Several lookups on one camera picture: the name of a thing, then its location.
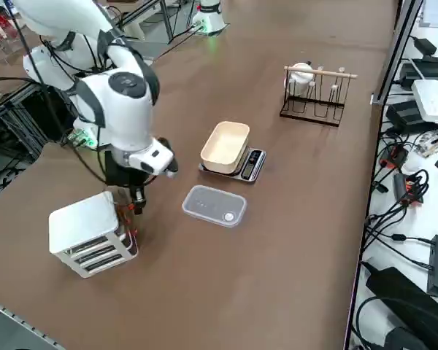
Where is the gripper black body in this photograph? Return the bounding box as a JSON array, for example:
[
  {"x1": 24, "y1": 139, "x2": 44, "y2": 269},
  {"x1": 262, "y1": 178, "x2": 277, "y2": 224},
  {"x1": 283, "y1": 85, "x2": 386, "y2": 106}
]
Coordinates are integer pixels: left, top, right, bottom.
[{"x1": 104, "y1": 149, "x2": 158, "y2": 190}]

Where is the clear drawer with orange handle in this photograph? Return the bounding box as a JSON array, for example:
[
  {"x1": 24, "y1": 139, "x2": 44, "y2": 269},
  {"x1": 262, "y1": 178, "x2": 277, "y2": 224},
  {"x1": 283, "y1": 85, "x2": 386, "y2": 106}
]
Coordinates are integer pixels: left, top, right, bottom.
[
  {"x1": 76, "y1": 217, "x2": 138, "y2": 262},
  {"x1": 67, "y1": 198, "x2": 137, "y2": 253}
]

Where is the silver digital kitchen scale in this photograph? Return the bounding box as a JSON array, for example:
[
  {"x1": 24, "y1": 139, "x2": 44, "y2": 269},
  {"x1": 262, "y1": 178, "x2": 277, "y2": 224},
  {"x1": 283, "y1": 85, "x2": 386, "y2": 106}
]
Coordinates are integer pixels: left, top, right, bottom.
[{"x1": 198, "y1": 147, "x2": 267, "y2": 184}]

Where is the long black box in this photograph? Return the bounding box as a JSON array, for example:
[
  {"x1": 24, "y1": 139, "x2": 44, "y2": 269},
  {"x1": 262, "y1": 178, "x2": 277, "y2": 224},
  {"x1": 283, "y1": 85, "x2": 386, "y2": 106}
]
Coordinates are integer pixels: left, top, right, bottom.
[{"x1": 399, "y1": 56, "x2": 438, "y2": 88}]

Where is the white router box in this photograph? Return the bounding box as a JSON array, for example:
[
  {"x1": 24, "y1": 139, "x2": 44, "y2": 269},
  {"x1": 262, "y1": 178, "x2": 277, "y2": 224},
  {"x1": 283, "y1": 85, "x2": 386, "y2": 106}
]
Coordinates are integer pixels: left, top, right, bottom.
[{"x1": 411, "y1": 79, "x2": 438, "y2": 123}]

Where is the clear plastic container lid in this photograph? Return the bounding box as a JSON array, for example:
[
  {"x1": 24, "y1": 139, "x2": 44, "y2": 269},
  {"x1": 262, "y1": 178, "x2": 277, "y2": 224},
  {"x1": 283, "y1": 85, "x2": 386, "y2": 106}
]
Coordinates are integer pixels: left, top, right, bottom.
[{"x1": 181, "y1": 184, "x2": 248, "y2": 229}]

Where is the cream rectangular bowl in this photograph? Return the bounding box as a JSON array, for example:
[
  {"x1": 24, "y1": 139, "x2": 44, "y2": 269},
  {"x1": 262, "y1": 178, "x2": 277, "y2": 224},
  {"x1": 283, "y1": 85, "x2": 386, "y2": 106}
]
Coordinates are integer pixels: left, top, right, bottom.
[{"x1": 199, "y1": 121, "x2": 250, "y2": 173}]

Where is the white smiley mug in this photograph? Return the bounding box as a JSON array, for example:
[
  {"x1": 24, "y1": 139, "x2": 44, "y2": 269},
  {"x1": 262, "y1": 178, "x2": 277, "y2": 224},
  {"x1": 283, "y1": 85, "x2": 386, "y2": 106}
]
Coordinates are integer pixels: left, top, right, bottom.
[{"x1": 286, "y1": 61, "x2": 315, "y2": 98}]

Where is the black power adapter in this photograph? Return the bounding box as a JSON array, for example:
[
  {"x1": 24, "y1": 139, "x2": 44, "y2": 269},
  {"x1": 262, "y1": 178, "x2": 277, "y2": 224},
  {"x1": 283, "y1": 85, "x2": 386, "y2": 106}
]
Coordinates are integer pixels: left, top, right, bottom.
[{"x1": 385, "y1": 98, "x2": 423, "y2": 134}]

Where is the black bulky device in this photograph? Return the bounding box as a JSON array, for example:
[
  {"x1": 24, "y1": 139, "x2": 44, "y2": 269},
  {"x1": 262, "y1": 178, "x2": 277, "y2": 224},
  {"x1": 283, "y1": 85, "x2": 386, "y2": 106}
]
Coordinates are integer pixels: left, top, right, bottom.
[{"x1": 361, "y1": 262, "x2": 438, "y2": 350}]

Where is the black power brick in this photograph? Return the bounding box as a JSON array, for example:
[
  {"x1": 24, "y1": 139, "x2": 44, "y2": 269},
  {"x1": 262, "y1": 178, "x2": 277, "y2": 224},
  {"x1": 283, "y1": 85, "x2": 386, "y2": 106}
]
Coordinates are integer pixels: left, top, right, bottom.
[{"x1": 412, "y1": 36, "x2": 438, "y2": 56}]

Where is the aluminium frame rail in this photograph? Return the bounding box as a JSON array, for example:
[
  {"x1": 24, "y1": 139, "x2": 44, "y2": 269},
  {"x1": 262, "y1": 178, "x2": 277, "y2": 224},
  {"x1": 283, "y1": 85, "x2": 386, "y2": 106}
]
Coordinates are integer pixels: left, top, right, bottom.
[{"x1": 0, "y1": 297, "x2": 65, "y2": 350}]

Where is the black wire cup rack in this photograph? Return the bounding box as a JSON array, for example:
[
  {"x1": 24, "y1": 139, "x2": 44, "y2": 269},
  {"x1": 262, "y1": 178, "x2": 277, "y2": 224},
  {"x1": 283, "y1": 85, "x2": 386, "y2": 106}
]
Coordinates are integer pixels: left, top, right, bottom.
[{"x1": 279, "y1": 65, "x2": 358, "y2": 128}]

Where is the aluminium frame post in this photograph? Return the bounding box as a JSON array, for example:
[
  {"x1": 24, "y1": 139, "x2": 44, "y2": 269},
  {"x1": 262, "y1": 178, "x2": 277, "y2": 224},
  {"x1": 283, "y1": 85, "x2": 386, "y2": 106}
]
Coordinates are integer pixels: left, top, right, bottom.
[{"x1": 370, "y1": 0, "x2": 424, "y2": 106}]

